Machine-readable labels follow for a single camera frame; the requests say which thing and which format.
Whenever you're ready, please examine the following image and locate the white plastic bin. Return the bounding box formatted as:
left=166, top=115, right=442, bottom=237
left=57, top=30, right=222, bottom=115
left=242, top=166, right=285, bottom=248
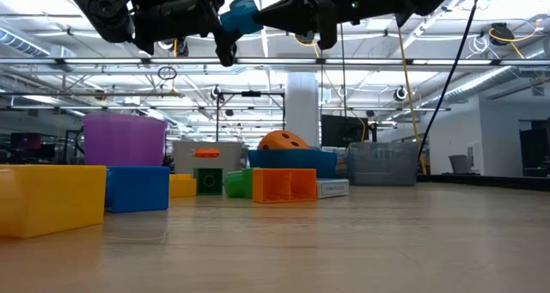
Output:
left=173, top=141, right=244, bottom=176

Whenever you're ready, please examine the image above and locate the black monitor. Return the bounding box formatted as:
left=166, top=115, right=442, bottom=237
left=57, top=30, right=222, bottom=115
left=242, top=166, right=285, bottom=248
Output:
left=321, top=114, right=370, bottom=148

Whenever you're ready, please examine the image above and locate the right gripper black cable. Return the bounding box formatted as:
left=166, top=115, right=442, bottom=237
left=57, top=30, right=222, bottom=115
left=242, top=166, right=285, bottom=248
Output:
left=417, top=0, right=485, bottom=162

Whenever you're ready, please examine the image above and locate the blue arched toy brick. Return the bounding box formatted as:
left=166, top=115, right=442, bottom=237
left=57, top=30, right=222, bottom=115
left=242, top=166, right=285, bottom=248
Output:
left=105, top=166, right=171, bottom=213

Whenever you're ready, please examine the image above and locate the purple pumpkin-face bucket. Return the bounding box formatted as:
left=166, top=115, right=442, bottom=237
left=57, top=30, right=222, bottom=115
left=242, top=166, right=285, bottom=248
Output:
left=64, top=113, right=168, bottom=168

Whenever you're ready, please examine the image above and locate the dark background monitor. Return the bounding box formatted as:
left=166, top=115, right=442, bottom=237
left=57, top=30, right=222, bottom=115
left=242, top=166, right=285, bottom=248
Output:
left=10, top=131, right=43, bottom=151

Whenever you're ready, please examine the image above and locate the teal plastic bin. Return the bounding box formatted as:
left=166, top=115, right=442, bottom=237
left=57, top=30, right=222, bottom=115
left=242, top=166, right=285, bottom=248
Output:
left=247, top=149, right=339, bottom=180

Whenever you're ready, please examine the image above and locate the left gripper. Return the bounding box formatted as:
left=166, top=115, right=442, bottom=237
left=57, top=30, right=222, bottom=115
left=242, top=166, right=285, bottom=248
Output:
left=171, top=0, right=259, bottom=68

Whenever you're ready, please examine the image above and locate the black cabinet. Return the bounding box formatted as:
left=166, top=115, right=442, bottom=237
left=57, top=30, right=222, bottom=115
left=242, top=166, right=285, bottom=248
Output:
left=518, top=119, right=550, bottom=178

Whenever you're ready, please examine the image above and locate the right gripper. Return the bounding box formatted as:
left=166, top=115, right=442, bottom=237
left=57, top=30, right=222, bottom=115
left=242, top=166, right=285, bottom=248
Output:
left=254, top=0, right=390, bottom=52

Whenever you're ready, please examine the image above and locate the yellow flat studded brick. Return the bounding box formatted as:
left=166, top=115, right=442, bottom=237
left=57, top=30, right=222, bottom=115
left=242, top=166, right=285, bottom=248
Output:
left=169, top=174, right=198, bottom=198

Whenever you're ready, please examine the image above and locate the yellow hanging cable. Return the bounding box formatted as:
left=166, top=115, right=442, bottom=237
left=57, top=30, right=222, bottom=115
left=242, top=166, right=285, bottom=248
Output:
left=397, top=26, right=428, bottom=176

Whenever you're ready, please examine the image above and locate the orange plastic bin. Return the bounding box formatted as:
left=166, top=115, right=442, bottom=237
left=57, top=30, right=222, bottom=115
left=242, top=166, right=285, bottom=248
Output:
left=252, top=168, right=318, bottom=204

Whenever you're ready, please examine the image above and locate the grey chair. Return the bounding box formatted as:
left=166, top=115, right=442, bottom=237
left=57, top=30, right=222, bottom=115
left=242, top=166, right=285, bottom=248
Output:
left=449, top=154, right=474, bottom=175

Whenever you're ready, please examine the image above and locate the clear grey plastic bin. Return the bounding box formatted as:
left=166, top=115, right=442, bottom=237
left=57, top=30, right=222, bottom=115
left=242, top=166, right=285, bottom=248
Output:
left=346, top=141, right=420, bottom=186

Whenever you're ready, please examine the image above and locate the small green toy brick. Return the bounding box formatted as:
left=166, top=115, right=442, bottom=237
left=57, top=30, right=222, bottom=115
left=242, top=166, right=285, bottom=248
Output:
left=192, top=167, right=223, bottom=196

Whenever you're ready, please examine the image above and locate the orange foam die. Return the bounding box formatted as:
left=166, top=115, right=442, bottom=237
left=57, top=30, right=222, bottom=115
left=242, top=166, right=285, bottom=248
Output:
left=256, top=130, right=310, bottom=151

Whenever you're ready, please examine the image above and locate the yellow toy brick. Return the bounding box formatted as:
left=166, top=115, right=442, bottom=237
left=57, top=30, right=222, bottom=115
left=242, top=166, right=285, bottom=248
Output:
left=0, top=163, right=107, bottom=239

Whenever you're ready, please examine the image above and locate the white building column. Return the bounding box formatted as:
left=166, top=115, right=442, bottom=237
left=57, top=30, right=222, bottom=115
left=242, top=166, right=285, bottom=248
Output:
left=285, top=71, right=321, bottom=150

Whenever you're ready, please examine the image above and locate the black aluminium table frame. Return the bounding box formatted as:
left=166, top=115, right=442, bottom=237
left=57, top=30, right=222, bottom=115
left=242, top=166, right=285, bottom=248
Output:
left=419, top=172, right=550, bottom=193

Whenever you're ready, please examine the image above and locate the blue patterned card box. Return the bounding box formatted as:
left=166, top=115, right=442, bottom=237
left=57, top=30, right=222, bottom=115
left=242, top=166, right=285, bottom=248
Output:
left=316, top=179, right=350, bottom=199

